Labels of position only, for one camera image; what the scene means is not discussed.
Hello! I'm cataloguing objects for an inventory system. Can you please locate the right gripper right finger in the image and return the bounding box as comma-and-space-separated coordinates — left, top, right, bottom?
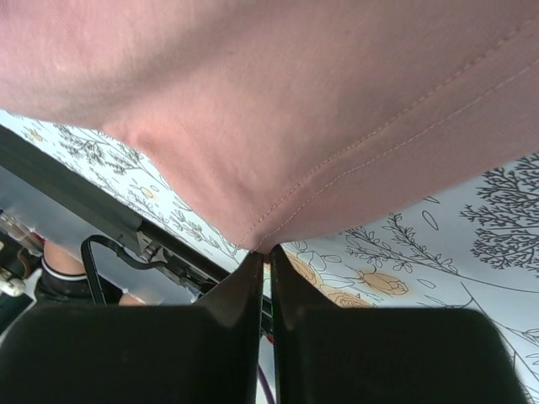
269, 247, 526, 404

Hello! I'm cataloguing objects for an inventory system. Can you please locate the pink mario t shirt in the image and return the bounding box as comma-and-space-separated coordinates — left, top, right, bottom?
1, 1, 538, 252

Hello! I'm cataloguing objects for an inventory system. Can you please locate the floral table mat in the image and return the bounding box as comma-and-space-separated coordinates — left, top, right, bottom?
1, 112, 538, 403

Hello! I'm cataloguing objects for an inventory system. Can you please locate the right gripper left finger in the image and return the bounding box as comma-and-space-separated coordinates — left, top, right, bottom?
1, 253, 264, 403

